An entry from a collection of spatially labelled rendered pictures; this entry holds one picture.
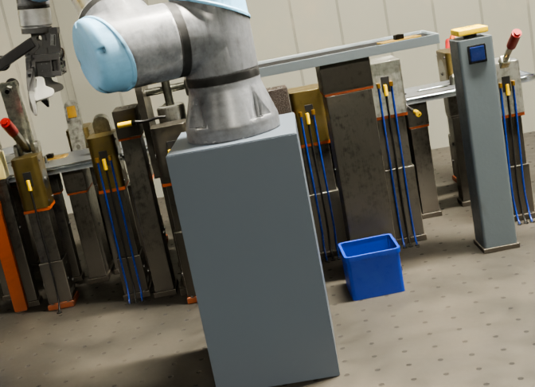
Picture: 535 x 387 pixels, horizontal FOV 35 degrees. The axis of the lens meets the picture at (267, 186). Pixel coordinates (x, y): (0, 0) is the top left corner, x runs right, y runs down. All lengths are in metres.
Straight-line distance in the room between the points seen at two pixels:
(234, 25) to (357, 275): 0.59
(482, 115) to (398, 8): 2.06
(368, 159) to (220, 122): 0.50
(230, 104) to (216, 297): 0.30
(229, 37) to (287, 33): 2.45
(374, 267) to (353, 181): 0.19
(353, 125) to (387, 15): 2.10
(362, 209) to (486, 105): 0.32
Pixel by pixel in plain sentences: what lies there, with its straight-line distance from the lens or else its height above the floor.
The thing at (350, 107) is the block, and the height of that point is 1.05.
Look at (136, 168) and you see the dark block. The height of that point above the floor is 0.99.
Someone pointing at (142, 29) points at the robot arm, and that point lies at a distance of 1.27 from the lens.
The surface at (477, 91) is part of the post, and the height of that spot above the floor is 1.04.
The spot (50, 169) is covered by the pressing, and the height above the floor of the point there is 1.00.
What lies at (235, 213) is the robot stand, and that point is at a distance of 1.31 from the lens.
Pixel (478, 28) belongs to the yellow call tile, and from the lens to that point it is 1.75.
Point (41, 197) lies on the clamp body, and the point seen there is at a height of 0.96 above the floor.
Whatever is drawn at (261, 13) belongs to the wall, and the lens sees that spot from 3.75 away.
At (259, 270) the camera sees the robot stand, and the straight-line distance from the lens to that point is 1.33.
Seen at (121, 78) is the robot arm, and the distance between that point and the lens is 1.27.
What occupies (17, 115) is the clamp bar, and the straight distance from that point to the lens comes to 1.94.
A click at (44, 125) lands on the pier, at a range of 3.73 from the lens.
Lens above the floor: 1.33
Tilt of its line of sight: 13 degrees down
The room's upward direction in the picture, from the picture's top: 11 degrees counter-clockwise
